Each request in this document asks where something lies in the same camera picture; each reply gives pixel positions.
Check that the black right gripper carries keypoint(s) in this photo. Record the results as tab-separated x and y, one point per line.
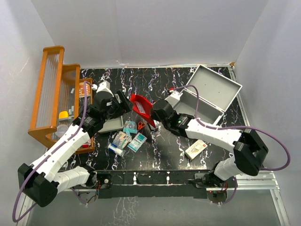
154	116

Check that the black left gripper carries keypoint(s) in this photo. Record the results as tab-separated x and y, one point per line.
124	107

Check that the clear packet with blue print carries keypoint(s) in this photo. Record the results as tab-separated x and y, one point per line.
141	107

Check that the red first aid pouch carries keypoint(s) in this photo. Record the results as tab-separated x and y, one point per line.
146	117

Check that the bandage packets stack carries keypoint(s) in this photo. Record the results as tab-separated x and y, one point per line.
121	140

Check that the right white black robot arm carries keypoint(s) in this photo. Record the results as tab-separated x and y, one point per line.
248	149

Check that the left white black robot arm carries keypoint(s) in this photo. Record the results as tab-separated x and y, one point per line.
41	181

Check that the white cardboard medicine box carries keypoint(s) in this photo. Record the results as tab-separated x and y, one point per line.
195	149

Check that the grey plastic medicine case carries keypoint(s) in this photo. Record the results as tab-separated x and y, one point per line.
216	93

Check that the grey divided plastic tray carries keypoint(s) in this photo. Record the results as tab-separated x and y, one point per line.
112	125

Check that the blue white wrapper piece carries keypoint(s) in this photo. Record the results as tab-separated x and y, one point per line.
130	127

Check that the white blue bandage roll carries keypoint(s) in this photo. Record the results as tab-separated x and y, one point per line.
116	150

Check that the red patterned box on shelf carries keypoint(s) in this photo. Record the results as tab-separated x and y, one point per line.
84	89

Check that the yellow cap bottle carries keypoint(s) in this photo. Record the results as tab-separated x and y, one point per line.
63	115

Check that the orange wooden tiered shelf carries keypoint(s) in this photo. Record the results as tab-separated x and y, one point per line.
57	90

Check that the clear plastic cup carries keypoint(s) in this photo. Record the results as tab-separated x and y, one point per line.
61	130

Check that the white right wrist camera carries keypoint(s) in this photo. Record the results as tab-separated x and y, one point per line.
174	97

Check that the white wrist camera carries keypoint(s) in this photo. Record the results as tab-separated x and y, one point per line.
174	97
103	86

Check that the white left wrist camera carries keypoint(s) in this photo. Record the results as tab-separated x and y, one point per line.
103	86

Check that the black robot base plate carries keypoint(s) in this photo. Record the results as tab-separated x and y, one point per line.
156	183

